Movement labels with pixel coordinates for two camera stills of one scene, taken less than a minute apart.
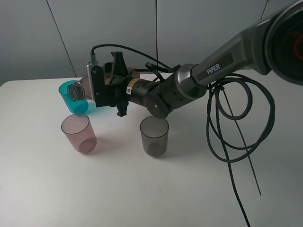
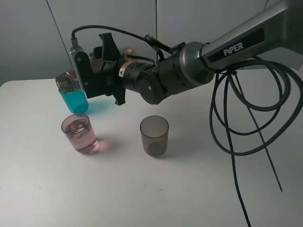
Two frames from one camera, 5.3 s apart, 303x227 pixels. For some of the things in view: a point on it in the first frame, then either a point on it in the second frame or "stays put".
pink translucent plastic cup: (77, 127) stays put
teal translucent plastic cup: (77, 107) stays put
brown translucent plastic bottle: (78, 90) to (66, 81)
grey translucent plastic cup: (155, 133) stays put
